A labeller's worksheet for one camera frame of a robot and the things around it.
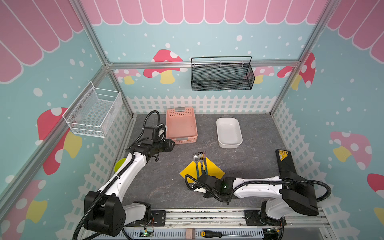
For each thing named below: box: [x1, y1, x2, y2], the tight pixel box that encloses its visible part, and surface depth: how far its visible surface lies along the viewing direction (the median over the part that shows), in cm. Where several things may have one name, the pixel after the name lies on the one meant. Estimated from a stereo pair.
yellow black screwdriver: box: [201, 230, 253, 238], surface depth 70 cm
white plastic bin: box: [216, 117, 243, 149], surface depth 111 cm
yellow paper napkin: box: [179, 157, 226, 183], surface depth 94 cm
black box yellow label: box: [275, 149, 304, 181], surface depth 94 cm
